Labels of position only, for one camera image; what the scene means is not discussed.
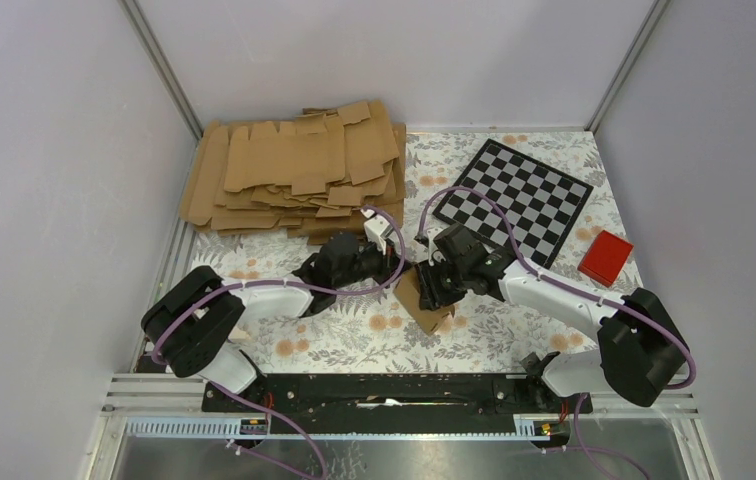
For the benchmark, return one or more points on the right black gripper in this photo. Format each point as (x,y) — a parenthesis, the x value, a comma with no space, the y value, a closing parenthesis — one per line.
(432,296)

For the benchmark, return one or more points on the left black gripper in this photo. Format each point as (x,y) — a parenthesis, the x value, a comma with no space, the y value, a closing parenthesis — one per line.
(387,263)

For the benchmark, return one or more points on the brown cardboard box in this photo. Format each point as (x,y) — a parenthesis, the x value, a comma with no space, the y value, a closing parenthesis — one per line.
(408,292)

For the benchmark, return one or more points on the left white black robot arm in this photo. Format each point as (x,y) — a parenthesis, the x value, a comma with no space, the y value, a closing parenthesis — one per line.
(191,326)

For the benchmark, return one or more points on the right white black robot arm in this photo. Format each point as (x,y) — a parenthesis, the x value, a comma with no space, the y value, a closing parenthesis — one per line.
(638,347)

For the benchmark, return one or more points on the red box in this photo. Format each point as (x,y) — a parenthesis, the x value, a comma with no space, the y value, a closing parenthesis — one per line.
(605,258)

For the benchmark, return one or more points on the stack of flat cardboard boxes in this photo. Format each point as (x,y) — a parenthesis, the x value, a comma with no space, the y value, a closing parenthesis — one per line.
(309,176)

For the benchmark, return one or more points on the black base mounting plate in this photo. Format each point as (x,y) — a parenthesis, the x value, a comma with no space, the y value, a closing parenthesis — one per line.
(378,404)

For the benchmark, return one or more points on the black white checkerboard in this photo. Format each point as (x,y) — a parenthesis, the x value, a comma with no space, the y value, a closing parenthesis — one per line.
(541,203)

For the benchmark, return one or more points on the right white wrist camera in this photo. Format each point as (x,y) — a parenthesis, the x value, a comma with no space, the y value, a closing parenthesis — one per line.
(428,240)

